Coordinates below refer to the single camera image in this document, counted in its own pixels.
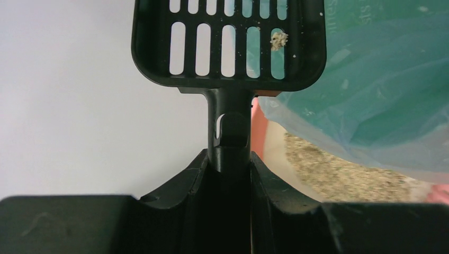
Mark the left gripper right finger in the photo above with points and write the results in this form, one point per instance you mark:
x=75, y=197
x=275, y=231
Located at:
x=284, y=220

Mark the black litter scoop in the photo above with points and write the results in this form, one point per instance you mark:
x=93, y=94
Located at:
x=229, y=60

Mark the pink litter box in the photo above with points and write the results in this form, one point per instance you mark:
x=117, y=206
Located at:
x=327, y=178

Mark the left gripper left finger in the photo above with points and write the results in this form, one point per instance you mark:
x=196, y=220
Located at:
x=162, y=221

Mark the green trash bin with bag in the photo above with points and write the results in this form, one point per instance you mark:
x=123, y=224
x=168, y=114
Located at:
x=382, y=99

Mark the grey litter clumps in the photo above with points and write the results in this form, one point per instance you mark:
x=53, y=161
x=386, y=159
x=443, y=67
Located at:
x=278, y=40

